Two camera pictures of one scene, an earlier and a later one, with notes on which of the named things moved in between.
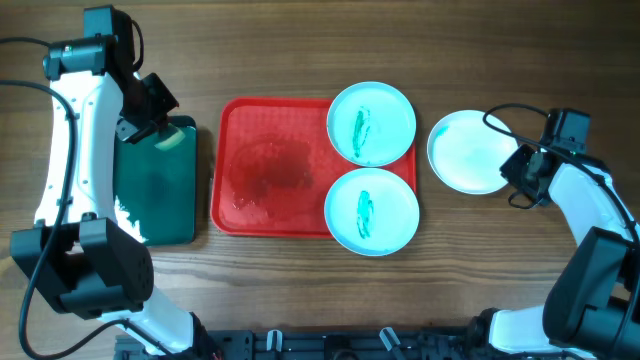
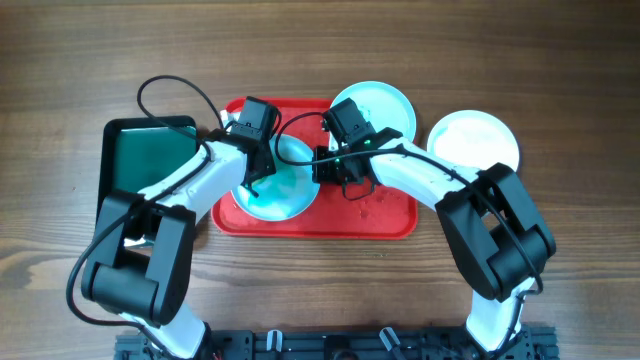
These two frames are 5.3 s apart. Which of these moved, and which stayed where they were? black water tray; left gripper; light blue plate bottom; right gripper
Moved: left gripper; light blue plate bottom; right gripper
Stayed: black water tray
